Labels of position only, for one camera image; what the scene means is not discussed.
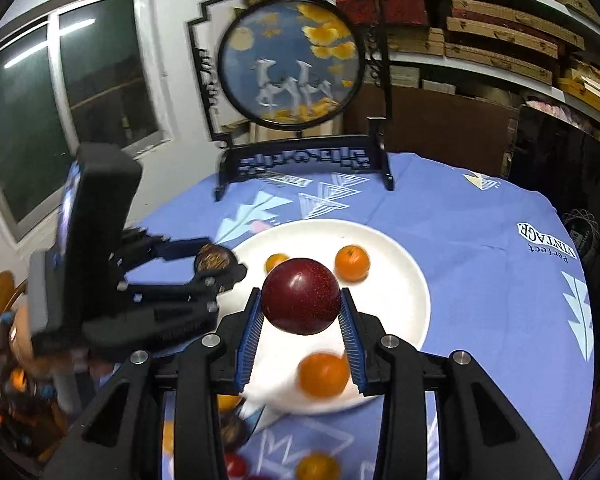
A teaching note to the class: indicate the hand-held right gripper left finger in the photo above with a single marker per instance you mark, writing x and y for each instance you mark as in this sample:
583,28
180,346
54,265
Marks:
250,340

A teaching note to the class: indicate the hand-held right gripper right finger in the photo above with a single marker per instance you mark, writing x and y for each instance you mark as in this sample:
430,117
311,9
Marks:
352,345

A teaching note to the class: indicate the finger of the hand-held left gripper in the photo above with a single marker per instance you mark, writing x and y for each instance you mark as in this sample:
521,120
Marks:
190,290
170,249

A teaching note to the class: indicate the dark brown water chestnut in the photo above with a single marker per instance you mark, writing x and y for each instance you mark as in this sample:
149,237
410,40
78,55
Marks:
215,257
234,434

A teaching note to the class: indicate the large orange tangerine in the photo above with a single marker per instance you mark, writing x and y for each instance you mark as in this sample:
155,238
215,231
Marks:
322,375

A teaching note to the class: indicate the white plate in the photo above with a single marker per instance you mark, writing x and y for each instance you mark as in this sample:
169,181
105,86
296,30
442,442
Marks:
395,300

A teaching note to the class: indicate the dark red plum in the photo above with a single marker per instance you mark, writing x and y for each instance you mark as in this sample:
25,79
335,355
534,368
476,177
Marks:
300,295
236,465

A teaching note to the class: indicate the small orange kumquat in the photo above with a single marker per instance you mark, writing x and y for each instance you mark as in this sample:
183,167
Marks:
277,263

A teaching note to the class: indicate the yellow orange tangerine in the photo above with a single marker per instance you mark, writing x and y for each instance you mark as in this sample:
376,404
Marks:
168,435

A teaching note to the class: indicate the white framed window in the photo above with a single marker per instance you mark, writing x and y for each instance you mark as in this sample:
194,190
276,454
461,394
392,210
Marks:
100,70

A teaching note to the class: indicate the blue printed tablecloth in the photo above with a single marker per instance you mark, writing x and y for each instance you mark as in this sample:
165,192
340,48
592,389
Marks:
455,270

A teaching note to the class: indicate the round deer table screen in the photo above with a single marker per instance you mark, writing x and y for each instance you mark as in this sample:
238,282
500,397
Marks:
290,60

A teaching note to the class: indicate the brown cardboard sheet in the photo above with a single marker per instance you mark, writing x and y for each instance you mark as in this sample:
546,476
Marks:
430,125

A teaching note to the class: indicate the white shelf rack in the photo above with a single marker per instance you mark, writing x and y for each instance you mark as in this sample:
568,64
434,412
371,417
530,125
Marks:
480,67

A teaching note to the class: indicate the red patterned box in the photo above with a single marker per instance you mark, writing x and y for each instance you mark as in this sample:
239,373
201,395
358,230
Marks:
380,5

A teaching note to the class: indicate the stack of woven flat boxes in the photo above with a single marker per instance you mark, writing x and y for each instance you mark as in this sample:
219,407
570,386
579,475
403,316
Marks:
500,35

